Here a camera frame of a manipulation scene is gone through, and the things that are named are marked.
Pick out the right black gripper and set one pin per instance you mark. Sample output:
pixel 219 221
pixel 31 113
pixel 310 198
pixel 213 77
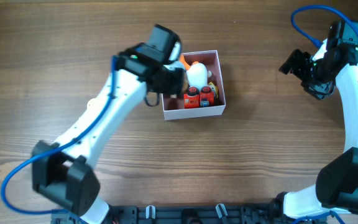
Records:
pixel 294 64

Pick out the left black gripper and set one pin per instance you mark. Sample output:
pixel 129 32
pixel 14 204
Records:
pixel 176 85

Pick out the white box pink interior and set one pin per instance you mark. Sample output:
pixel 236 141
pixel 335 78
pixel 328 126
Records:
pixel 173 108

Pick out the white plush duck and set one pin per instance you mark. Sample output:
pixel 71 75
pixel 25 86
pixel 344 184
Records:
pixel 198 75

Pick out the red toy fire truck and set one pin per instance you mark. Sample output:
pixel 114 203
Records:
pixel 195 98

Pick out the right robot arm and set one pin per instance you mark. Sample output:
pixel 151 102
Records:
pixel 333 67

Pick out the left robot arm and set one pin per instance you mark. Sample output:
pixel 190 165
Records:
pixel 63 172

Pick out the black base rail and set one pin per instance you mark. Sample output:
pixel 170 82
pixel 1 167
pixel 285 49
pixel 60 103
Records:
pixel 218 214

